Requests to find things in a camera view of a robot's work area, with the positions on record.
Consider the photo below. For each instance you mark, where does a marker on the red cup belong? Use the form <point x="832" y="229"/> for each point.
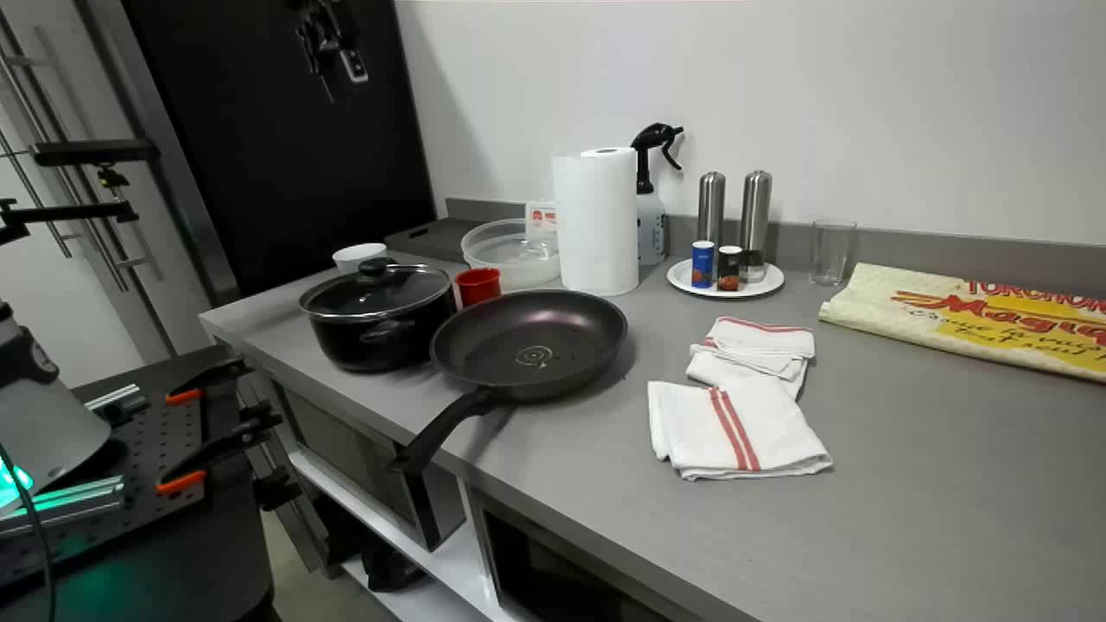
<point x="478" y="287"/>

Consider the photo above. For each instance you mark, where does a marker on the short steel grinder mill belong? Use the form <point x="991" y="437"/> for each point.
<point x="711" y="208"/>

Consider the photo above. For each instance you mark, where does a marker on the folded white red-striped towel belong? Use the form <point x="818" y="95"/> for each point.
<point x="736" y="430"/>

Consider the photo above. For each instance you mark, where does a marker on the white round plate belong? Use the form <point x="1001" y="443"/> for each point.
<point x="763" y="280"/>

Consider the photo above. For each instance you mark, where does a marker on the dark spice jar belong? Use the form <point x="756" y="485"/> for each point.
<point x="729" y="268"/>

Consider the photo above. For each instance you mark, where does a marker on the spray bottle with black trigger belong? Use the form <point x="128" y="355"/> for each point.
<point x="650" y="227"/>

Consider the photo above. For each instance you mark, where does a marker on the clear plastic container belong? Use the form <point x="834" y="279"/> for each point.
<point x="506" y="246"/>

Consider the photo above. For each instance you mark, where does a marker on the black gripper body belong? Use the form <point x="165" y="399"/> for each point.
<point x="328" y="21"/>

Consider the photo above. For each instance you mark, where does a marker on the silver aluminium rail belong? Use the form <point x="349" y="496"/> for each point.
<point x="72" y="504"/>

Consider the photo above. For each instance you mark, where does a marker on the black cooking pot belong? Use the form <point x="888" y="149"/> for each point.
<point x="383" y="344"/>

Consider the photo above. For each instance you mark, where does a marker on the small white block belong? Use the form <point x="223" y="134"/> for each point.
<point x="117" y="399"/>

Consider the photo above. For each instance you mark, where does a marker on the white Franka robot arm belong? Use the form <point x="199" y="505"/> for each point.
<point x="38" y="420"/>

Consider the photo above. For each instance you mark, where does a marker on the white paper towel roll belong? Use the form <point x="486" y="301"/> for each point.
<point x="596" y="220"/>

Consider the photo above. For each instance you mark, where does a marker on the clear drinking glass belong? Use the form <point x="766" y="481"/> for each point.
<point x="834" y="257"/>

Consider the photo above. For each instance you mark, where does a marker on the blue spice can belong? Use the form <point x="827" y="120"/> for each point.
<point x="703" y="263"/>

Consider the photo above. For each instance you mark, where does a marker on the white under-counter shelf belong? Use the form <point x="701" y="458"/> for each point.
<point x="426" y="573"/>

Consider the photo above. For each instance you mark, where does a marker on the dark cutting board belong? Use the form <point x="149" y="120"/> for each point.
<point x="433" y="239"/>

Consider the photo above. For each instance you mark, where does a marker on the black mount bar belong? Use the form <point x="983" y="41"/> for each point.
<point x="90" y="149"/>

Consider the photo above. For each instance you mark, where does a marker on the black perforated breadboard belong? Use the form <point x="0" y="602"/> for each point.
<point x="149" y="455"/>

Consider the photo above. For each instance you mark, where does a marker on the black frying pan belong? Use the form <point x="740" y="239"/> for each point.
<point x="529" y="347"/>

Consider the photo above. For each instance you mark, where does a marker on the tall steel grinder mill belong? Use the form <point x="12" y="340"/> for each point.
<point x="756" y="211"/>

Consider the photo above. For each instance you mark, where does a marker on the small white bowl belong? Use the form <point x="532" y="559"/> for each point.
<point x="357" y="250"/>

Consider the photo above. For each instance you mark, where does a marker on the crumpled white red-striped towel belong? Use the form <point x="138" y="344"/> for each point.
<point x="756" y="351"/>

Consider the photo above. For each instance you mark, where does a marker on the dark under-counter appliance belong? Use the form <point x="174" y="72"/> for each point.
<point x="347" y="452"/>

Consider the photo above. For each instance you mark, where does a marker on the black robot table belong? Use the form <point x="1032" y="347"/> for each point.
<point x="160" y="564"/>

